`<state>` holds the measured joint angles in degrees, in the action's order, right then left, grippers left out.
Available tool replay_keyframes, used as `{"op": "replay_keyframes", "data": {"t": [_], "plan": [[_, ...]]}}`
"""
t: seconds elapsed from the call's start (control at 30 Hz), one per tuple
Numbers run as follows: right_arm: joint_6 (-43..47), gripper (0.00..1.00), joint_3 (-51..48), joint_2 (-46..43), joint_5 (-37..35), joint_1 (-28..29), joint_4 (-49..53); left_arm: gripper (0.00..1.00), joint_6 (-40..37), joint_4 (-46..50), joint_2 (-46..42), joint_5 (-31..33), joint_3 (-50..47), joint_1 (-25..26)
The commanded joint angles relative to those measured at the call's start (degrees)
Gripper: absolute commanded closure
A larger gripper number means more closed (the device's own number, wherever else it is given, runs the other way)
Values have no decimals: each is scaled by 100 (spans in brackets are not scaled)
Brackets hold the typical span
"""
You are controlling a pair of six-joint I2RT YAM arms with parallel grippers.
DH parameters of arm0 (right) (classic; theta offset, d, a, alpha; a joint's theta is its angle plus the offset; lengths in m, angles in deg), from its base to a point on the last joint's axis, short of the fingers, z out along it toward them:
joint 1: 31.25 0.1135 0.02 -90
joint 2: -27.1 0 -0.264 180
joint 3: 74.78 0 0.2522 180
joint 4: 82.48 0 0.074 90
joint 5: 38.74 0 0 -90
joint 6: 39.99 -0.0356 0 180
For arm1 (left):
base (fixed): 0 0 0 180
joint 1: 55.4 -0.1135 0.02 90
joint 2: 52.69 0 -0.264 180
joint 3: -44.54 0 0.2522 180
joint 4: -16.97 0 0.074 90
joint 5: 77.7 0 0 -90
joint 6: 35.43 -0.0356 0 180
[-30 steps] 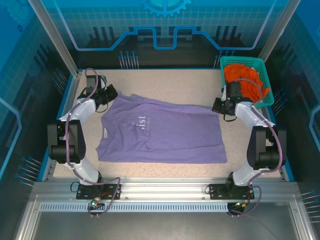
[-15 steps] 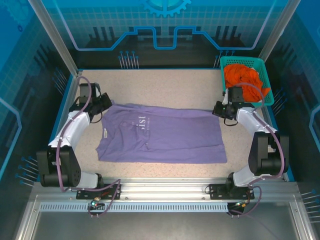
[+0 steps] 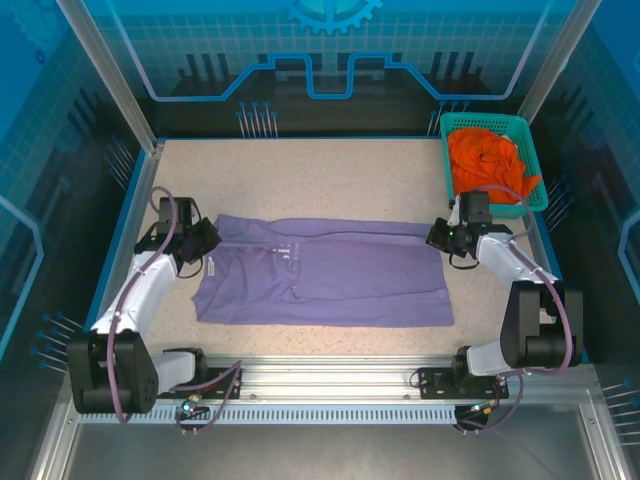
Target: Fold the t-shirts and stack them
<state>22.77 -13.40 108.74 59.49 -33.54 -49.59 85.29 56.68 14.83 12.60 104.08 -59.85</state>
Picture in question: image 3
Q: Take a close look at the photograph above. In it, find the orange t-shirt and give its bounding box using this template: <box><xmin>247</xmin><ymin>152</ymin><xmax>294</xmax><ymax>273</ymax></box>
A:
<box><xmin>446</xmin><ymin>127</ymin><xmax>544</xmax><ymax>206</ymax></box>

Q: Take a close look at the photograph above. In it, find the purple t-shirt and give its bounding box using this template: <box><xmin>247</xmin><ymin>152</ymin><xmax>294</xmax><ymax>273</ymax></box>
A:
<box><xmin>192</xmin><ymin>213</ymin><xmax>456</xmax><ymax>329</ymax></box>

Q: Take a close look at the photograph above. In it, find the cable connector with green light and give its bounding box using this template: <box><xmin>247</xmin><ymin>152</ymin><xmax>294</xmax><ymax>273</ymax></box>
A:
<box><xmin>180</xmin><ymin>394</ymin><xmax>209</xmax><ymax>416</ymax></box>
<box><xmin>469</xmin><ymin>399</ymin><xmax>501</xmax><ymax>419</ymax></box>

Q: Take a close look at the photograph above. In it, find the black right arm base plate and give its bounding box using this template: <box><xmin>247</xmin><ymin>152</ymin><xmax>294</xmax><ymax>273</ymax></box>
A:
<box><xmin>417</xmin><ymin>367</ymin><xmax>511</xmax><ymax>401</ymax></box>

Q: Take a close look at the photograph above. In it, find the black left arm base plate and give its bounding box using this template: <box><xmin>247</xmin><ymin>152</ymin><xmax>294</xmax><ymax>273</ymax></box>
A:
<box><xmin>157</xmin><ymin>366</ymin><xmax>245</xmax><ymax>401</ymax></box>

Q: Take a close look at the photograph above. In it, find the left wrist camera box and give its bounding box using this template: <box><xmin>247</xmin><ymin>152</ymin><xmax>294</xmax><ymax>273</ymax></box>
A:
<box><xmin>157</xmin><ymin>196</ymin><xmax>200</xmax><ymax>236</ymax></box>

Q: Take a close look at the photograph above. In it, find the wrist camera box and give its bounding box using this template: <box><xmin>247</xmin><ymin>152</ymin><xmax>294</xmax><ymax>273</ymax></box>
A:
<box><xmin>157</xmin><ymin>196</ymin><xmax>200</xmax><ymax>236</ymax></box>
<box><xmin>448</xmin><ymin>190</ymin><xmax>495</xmax><ymax>225</ymax></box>

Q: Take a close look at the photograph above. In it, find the teal plastic basket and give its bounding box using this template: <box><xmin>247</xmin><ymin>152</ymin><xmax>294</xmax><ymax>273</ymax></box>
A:
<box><xmin>439</xmin><ymin>111</ymin><xmax>550</xmax><ymax>221</ymax></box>

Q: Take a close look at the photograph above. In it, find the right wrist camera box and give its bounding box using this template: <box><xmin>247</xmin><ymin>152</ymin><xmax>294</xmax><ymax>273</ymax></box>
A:
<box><xmin>448</xmin><ymin>190</ymin><xmax>495</xmax><ymax>225</ymax></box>

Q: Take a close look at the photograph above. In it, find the aluminium frame post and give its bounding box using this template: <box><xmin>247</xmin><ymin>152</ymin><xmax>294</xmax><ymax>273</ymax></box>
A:
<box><xmin>54</xmin><ymin>0</ymin><xmax>167</xmax><ymax>155</ymax></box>
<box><xmin>501</xmin><ymin>0</ymin><xmax>605</xmax><ymax>156</ymax></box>

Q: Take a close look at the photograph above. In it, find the slotted grey cable duct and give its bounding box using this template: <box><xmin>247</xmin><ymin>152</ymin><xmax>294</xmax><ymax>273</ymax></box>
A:
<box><xmin>78</xmin><ymin>405</ymin><xmax>459</xmax><ymax>425</ymax></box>

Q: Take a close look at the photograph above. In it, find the aluminium mounting rail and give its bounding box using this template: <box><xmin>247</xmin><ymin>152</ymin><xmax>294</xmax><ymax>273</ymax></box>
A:
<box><xmin>64</xmin><ymin>355</ymin><xmax>599</xmax><ymax>407</ymax></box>

